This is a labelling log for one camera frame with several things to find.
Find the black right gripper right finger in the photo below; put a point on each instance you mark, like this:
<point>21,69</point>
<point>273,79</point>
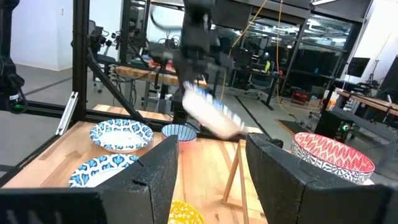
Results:
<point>280,186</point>

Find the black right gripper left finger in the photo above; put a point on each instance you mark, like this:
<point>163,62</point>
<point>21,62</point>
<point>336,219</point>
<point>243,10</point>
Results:
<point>146,174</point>

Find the pink zigzag bowl striped inside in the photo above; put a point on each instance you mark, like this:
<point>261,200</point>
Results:
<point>178,132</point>

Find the yellow bowl dark blue outside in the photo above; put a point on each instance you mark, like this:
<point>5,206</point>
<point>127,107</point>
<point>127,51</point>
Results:
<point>183,214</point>

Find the dark blue patterned bowl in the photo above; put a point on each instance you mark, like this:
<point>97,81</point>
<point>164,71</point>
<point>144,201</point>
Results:
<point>332,152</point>

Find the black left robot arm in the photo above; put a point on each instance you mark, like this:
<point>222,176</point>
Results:
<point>194,25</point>

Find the slatted wooden shelf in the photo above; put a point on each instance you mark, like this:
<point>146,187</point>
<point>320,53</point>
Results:
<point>242,186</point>

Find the wooden background table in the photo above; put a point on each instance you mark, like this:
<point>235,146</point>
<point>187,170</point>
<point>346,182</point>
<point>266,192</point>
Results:
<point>140,73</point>

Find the black floor mat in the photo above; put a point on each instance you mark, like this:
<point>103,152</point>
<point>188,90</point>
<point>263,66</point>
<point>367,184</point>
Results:
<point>290,126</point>

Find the black office desk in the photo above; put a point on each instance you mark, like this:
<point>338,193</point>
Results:
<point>264,74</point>

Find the yellow green bottle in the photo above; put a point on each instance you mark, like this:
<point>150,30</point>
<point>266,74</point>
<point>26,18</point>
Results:
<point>267,66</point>

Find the red toolbox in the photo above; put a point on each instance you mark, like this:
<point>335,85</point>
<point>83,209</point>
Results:
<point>299,98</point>

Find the black office chair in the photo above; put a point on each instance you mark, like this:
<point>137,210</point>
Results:
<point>102,59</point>

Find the long wooden workbench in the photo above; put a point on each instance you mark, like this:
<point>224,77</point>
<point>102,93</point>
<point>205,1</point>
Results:
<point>367,101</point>

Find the black monitor on stand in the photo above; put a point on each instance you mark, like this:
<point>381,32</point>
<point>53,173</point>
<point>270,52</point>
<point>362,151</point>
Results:
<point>357,67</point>

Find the silver aluminium rail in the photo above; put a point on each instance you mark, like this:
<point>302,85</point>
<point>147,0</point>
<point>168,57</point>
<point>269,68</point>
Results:
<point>66,113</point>

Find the black aluminium rig frame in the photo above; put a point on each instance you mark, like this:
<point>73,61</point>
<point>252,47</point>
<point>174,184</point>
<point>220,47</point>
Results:
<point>80,62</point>

